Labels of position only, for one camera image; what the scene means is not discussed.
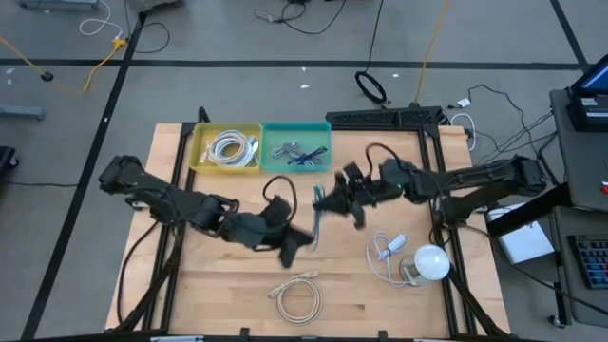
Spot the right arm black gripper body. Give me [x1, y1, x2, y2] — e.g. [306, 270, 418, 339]
[332, 161, 405, 232]

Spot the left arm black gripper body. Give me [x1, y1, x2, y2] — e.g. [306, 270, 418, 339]
[222, 195, 305, 271]

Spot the teal cable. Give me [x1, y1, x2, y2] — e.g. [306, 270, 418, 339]
[312, 183, 328, 252]

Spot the small grey short cable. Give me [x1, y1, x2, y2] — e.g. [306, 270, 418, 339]
[272, 140, 304, 162]

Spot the teal plastic tray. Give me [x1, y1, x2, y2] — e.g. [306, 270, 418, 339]
[259, 121, 333, 175]

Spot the white globe lamp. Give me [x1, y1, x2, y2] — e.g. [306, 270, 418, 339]
[399, 244, 452, 288]

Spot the yellow plastic tray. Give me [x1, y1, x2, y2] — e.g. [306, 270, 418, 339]
[188, 122, 264, 176]

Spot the black diagonal desk bar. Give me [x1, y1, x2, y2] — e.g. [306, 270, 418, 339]
[486, 182, 571, 238]

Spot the white box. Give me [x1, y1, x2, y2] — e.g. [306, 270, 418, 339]
[484, 202, 556, 266]

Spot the grey desk with laptop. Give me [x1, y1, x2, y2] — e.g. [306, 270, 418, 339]
[549, 88, 608, 211]

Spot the grey desk with keyboard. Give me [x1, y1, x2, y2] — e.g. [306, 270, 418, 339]
[550, 205, 608, 329]

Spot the black backlit keyboard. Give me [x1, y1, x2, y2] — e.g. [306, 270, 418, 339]
[567, 233, 608, 291]

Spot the black laptop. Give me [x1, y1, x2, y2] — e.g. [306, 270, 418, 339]
[566, 52, 608, 134]

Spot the grey floor equipment base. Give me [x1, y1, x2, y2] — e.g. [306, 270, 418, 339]
[125, 0, 184, 13]

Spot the black chair base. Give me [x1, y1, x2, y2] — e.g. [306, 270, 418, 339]
[0, 145, 19, 181]

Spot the short grey metal foot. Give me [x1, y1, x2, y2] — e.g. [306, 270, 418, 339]
[0, 104, 47, 121]

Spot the long grey metal foot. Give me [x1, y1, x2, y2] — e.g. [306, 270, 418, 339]
[18, 0, 101, 11]

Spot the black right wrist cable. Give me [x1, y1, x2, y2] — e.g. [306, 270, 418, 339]
[364, 141, 405, 178]

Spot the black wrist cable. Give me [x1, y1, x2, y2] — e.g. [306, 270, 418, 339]
[364, 141, 405, 178]
[262, 174, 299, 224]

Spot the thin white cable with adapter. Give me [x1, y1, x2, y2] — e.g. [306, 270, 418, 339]
[365, 230, 412, 289]

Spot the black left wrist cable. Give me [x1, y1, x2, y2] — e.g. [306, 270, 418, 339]
[262, 174, 299, 224]

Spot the coiled beige braided cable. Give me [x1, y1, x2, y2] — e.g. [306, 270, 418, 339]
[267, 270, 324, 327]

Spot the black perforated mount bar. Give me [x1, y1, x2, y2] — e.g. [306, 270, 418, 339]
[325, 106, 444, 130]

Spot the black coiled floor cable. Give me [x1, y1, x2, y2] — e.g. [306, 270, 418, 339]
[354, 0, 390, 106]

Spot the white looped cable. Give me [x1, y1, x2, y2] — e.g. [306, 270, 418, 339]
[448, 112, 477, 153]

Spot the black metal table frame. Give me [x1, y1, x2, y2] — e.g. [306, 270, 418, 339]
[115, 106, 513, 342]

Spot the black straight desk cable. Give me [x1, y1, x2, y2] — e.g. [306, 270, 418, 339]
[473, 109, 557, 173]

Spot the black arm base cable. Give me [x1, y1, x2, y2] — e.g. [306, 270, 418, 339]
[116, 220, 162, 329]

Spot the long orange floor cable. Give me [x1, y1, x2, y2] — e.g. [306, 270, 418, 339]
[414, 0, 451, 105]

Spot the black looping desk cable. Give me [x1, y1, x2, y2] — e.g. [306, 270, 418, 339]
[467, 84, 564, 187]

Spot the black floor cable with plug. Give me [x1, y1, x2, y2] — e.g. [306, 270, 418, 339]
[253, 0, 348, 36]

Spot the thin black looped floor cable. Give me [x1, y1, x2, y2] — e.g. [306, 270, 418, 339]
[123, 0, 171, 54]

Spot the straight thin black floor cable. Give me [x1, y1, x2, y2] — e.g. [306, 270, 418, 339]
[9, 181, 80, 188]

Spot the yellow cable with yellow plug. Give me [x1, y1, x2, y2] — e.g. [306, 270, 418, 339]
[83, 37, 129, 92]

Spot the yellow cable with black end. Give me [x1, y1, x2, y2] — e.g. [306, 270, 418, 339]
[0, 36, 86, 94]

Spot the white floor cable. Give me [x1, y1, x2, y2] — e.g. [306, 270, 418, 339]
[79, 0, 125, 39]

